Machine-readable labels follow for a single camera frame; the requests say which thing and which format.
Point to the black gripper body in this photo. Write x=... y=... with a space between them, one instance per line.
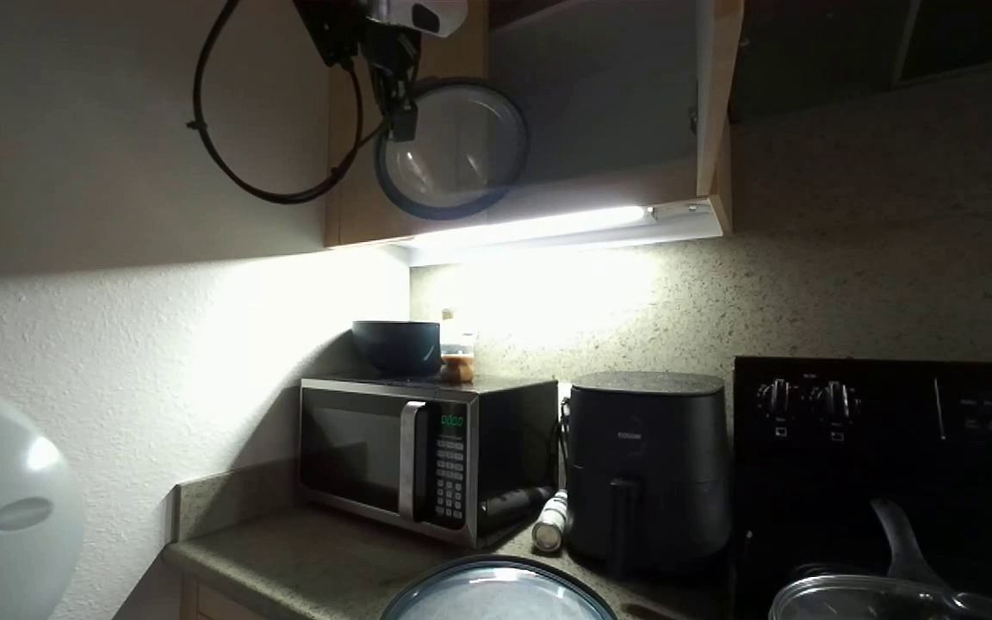
x=347 y=30

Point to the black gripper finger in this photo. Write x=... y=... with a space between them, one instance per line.
x=402 y=104

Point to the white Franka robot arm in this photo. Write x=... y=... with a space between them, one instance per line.
x=416 y=15

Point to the under-cabinet strip light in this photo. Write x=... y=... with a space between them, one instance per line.
x=543 y=224

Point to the glass pan lid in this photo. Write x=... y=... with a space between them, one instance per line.
x=861 y=601

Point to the dark round bowl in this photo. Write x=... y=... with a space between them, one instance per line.
x=398 y=349

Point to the bottle with amber liquid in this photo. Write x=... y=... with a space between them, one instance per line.
x=455 y=366

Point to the stainless steel microwave oven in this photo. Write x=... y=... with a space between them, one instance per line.
x=403 y=458

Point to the black air fryer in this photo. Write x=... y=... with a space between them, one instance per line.
x=646 y=458

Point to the small white bottle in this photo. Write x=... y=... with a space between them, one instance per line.
x=549 y=520

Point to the black kitchen stove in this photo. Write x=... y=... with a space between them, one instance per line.
x=888 y=448

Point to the black frying pan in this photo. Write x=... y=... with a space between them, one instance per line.
x=903 y=547

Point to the wooden wall cabinet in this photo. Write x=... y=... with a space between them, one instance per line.
x=601 y=104

